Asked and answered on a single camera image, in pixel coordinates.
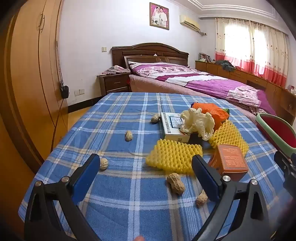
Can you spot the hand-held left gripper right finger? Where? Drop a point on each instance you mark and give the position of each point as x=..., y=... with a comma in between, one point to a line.
x=205, y=178

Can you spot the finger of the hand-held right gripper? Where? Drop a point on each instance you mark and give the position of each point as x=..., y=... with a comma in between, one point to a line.
x=281, y=162

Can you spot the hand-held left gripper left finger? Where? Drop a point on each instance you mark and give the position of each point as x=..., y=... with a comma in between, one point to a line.
x=86, y=176

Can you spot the peanut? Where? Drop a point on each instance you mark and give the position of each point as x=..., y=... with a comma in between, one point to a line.
x=103, y=163
x=176, y=183
x=128, y=136
x=155, y=118
x=202, y=198

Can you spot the orange cardboard box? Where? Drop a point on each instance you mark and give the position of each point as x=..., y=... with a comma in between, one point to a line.
x=231, y=160

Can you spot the red bin with green rim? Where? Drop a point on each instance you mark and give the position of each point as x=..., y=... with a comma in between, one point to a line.
x=277, y=125

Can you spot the yellow foam fruit net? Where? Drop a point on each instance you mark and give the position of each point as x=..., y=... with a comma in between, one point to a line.
x=231, y=136
x=171, y=155

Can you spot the white tissue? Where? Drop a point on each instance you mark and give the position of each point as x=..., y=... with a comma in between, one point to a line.
x=198, y=122

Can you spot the white medicine box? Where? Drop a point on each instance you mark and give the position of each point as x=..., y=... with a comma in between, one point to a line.
x=172, y=129

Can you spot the green wrapper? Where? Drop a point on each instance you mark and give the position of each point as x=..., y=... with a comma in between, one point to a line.
x=226, y=113

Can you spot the orange mesh bag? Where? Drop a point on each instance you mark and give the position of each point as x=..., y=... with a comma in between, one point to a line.
x=212, y=110

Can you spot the small pink white box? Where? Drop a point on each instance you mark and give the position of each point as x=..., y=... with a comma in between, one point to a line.
x=292, y=89

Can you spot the low wooden cabinet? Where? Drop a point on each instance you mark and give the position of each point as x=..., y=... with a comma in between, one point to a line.
x=254, y=80

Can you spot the black pouch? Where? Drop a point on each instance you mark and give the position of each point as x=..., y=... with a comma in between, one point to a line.
x=64, y=91

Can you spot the bed with purple quilt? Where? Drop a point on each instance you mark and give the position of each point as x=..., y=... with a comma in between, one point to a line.
x=208, y=85

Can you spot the dark wooden nightstand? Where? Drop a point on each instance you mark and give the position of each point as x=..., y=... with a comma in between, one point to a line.
x=114, y=84

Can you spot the cream and red curtain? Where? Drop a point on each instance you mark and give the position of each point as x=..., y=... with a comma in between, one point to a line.
x=266, y=58

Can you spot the pink floral clothes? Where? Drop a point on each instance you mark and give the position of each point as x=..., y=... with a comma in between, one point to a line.
x=115, y=69

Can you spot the grey clothes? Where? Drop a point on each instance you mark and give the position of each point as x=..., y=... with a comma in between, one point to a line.
x=226, y=66

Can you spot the wooden wardrobe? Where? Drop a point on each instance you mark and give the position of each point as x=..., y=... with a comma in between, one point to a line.
x=30, y=81

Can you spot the small photo frames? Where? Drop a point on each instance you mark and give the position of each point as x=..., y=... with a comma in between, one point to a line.
x=204, y=58

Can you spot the floral pillow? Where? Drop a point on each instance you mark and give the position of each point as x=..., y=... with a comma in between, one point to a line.
x=157, y=67

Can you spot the dark wooden headboard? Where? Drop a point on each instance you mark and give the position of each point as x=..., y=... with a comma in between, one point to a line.
x=150, y=49

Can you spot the framed wedding photo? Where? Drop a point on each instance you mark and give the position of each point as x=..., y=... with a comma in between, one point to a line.
x=159, y=15

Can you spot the white wall socket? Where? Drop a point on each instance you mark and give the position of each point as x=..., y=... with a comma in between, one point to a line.
x=79, y=92

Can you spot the wall air conditioner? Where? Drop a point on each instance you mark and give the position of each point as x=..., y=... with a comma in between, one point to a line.
x=189, y=22

